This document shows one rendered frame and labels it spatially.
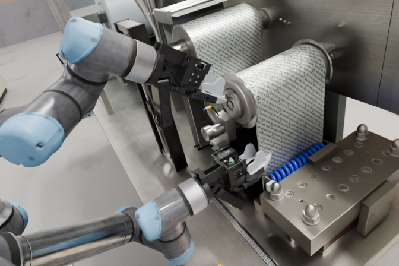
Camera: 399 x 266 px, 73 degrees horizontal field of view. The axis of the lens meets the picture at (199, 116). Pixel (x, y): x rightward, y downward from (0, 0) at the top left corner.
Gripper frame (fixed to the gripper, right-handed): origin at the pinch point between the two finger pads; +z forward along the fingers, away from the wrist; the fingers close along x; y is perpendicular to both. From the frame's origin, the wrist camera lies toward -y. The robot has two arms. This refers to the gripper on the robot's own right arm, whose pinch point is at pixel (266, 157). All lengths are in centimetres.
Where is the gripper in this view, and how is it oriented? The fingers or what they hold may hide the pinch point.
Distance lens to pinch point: 74.0
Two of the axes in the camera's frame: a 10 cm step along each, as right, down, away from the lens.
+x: -5.0, -3.7, 7.8
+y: -2.0, -8.3, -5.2
